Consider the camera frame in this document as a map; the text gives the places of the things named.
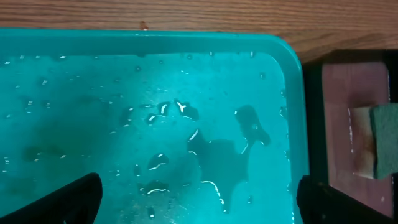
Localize teal plastic tray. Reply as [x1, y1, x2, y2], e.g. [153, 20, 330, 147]
[1, 29, 308, 223]

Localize green scouring sponge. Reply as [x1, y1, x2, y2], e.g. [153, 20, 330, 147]
[348, 103, 397, 179]

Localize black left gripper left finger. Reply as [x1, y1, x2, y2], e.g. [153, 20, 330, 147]
[1, 172, 103, 224]

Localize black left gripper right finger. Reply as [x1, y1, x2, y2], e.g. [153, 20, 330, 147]
[296, 175, 394, 224]

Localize black water tray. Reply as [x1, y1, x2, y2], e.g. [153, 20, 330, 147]
[297, 50, 397, 223]

